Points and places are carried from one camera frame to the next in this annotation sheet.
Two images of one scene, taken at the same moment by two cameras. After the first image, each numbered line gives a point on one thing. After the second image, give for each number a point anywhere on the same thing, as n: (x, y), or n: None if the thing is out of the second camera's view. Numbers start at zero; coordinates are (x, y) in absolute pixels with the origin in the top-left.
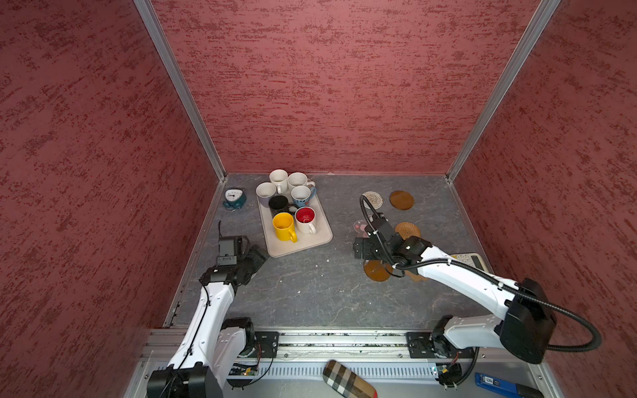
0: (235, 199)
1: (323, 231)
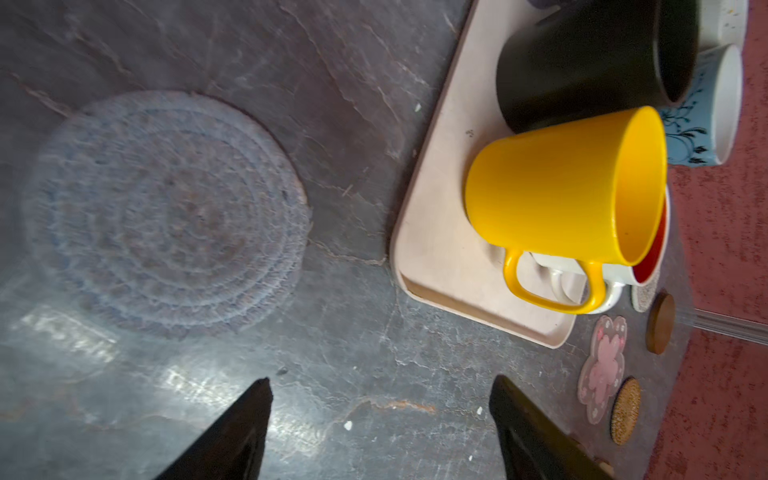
0: None
1: (436, 250)
